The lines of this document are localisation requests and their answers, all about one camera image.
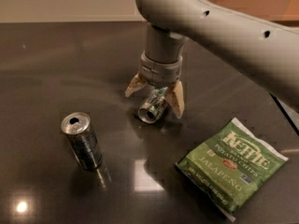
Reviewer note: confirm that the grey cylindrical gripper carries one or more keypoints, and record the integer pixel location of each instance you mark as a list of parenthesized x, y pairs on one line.
[(159, 68)]

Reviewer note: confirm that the green white 7up can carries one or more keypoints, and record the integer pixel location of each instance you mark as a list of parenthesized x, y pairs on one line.
[(153, 106)]

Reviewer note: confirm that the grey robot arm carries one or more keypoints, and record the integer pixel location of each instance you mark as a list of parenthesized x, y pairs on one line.
[(265, 52)]

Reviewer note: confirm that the tall dark silver can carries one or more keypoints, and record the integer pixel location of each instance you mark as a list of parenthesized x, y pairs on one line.
[(78, 129)]

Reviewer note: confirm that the green Kettle jalapeno chips bag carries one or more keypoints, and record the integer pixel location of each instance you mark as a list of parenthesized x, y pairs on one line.
[(231, 166)]

